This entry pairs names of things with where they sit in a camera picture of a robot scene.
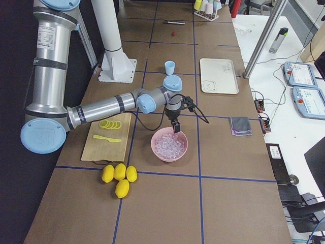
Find aluminium frame post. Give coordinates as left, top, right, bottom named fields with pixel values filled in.
left=243, top=0, right=288, bottom=79

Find yellow lemon right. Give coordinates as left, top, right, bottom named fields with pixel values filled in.
left=126, top=165, right=138, bottom=182

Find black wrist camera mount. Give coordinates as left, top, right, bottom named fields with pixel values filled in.
left=181, top=96, right=196, bottom=113

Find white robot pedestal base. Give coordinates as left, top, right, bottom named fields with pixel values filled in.
left=91, top=0, right=137, bottom=83

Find yellow plastic knife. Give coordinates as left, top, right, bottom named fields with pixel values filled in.
left=93, top=135, right=122, bottom=143

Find yellow lemon slices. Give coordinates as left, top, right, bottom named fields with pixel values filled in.
left=99, top=119, right=122, bottom=130

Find lower teach pendant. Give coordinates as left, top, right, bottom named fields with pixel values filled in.
left=292, top=86, right=324, bottom=120

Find pink bowl of ice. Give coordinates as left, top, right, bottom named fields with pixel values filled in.
left=151, top=127, right=188, bottom=162

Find light blue paper cup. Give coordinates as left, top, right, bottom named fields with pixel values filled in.
left=165, top=60, right=176, bottom=75

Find cream bear serving tray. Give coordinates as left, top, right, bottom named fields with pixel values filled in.
left=200, top=58, right=239, bottom=95

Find wooden cutting board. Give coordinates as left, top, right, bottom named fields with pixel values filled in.
left=81, top=113, right=131, bottom=162

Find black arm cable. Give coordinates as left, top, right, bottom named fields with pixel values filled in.
left=136, top=94, right=210, bottom=132

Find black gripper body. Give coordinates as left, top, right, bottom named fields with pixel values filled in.
left=165, top=109, right=180, bottom=126

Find grey folded cloth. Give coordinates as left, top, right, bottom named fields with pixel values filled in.
left=230, top=117, right=252, bottom=136

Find yellow lemon front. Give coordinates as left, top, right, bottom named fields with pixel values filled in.
left=115, top=179, right=129, bottom=198

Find yellow lemon middle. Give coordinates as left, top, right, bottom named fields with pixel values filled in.
left=114, top=163, right=126, bottom=181

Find upper teach pendant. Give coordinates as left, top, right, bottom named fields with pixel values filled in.
left=283, top=62, right=318, bottom=88

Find yellow lemon left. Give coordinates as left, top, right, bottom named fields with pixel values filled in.
left=101, top=165, right=114, bottom=183

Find pink cup on rack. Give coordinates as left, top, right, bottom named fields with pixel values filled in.
left=205, top=2, right=213, bottom=15

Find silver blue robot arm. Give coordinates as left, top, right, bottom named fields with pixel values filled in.
left=20, top=1, right=188, bottom=154

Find steel muddler with black tip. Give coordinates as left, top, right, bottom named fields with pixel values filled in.
left=164, top=20, right=185, bottom=25

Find black power box with label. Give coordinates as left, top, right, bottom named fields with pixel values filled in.
left=266, top=143, right=291, bottom=185

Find blue cup on rack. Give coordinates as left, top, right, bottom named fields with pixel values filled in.
left=213, top=0, right=222, bottom=11

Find teach pendant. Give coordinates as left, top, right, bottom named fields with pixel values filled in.
left=283, top=62, right=318, bottom=88
left=292, top=86, right=324, bottom=120

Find black orange connector block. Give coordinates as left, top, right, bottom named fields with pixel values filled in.
left=259, top=117, right=271, bottom=134
left=254, top=100, right=265, bottom=113

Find cup rack with handle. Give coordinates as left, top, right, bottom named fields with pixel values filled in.
left=194, top=10, right=219, bottom=22

